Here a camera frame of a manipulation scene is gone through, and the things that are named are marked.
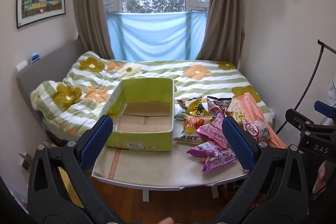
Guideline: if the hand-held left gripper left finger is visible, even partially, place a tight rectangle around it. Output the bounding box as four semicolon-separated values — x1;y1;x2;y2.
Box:
28;114;124;224

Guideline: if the black stand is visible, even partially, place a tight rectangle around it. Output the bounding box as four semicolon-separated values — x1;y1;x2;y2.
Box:
273;40;336;135

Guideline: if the green cardboard box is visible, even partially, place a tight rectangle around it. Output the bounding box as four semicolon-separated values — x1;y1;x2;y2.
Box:
105;78;174;152

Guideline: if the purple snack packet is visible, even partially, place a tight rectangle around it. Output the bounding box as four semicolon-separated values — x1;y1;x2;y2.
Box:
187;140;237;173

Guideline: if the yellow snack packet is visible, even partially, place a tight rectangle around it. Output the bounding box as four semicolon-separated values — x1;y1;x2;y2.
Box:
177;97;213;118

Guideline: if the orange sticks snack packet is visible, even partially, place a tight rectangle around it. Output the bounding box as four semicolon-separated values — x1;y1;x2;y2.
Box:
173;114;213;144

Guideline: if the person's right hand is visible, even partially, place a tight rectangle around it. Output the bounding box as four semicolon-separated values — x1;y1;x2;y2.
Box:
312;161;329;194

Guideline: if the pink snack packet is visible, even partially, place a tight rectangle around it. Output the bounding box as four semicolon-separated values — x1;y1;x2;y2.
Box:
196;112;229;148

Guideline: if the pink white cartoon packet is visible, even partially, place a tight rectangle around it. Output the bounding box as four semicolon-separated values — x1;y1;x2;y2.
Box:
241;119;272;141

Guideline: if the white object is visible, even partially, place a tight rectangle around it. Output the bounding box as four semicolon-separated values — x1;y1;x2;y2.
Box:
327;82;336;125

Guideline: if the white folding table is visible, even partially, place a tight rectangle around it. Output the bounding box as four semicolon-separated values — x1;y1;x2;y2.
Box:
91;109;263;201

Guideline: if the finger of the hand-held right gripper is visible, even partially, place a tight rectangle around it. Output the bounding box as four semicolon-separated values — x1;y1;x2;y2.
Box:
314;101;336;120
285;108;336;135

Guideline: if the light blue cloth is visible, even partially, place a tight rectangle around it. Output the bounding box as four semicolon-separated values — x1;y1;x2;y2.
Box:
106;11;206;62

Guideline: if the grey bed headboard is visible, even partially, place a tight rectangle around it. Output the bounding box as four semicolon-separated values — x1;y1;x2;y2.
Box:
16;39;84;114

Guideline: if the brown chocolate snack packet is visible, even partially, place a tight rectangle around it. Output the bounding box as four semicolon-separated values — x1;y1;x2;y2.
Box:
207;96;233;117

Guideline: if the framed wall picture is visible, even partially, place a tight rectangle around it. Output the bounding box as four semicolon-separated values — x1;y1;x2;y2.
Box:
16;0;66;29

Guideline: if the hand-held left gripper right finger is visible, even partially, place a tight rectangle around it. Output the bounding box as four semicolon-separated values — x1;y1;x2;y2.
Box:
213;116;309;224

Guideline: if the floral striped blanket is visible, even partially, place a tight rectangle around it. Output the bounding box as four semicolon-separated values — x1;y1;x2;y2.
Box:
30;51;275;135

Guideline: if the brown left curtain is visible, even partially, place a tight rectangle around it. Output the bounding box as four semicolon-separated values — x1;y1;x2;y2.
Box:
71;0;124;60

